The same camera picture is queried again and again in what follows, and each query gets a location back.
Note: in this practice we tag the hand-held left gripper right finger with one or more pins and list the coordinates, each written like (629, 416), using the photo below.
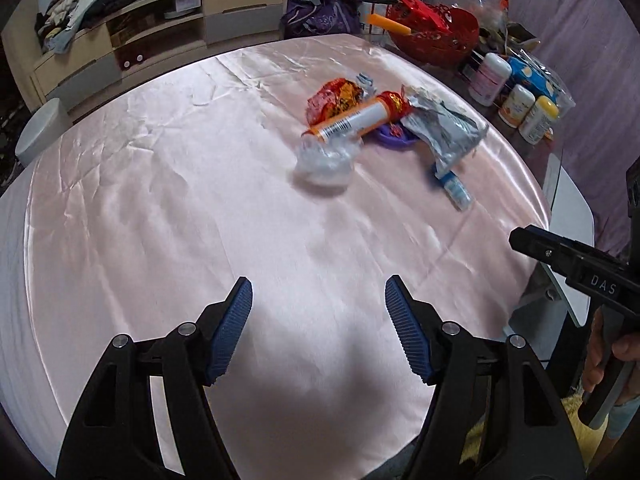
(407, 330)

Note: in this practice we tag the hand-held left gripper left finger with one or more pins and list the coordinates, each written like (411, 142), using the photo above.
(230, 330)

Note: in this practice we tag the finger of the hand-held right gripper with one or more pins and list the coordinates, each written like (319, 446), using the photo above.
(545, 250)

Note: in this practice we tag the small blue white tube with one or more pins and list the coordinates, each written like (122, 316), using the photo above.
(455, 190)

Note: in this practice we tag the silver foil packet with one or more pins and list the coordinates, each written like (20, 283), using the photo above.
(440, 130)

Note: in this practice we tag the clear plastic wrap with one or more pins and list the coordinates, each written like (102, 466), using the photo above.
(325, 165)

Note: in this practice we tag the purple plastic lid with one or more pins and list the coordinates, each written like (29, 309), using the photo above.
(395, 138)

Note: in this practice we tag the orange tube with white label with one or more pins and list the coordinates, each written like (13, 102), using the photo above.
(345, 120)

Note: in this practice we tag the red orange snack wrapper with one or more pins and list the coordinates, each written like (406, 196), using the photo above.
(332, 100)

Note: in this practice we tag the small white blue wrapper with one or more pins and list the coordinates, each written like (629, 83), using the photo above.
(365, 82)

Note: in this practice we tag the person's right hand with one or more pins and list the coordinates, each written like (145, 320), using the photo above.
(594, 360)

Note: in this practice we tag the white folding table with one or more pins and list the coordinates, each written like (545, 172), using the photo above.
(570, 220)

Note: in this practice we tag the pink satin tablecloth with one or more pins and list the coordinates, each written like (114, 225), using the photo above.
(200, 210)

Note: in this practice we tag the white bottle with yellow cap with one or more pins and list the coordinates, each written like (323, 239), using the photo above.
(537, 120)

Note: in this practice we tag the white bottle with orange label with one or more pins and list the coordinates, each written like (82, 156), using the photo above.
(515, 107)

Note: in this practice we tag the blue snack bag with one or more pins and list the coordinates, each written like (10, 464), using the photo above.
(530, 75)

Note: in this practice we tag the white bottle with pink label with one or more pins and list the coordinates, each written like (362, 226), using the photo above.
(487, 80)

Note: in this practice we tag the purple curtain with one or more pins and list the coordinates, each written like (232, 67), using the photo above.
(575, 35)

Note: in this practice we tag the red openwork basket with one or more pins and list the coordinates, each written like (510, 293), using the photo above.
(435, 45)

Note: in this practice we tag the clear plastic bags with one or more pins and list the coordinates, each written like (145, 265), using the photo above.
(480, 7)

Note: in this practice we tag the orange stick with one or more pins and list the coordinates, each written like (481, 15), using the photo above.
(387, 22)

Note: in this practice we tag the white round bin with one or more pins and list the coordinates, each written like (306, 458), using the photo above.
(40, 127)

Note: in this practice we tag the beige tv cabinet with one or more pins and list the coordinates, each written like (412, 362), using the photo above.
(235, 15)

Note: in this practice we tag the purple bag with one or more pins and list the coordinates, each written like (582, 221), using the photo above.
(320, 20)

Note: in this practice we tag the pile of clothes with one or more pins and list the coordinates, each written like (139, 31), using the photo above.
(75, 0)

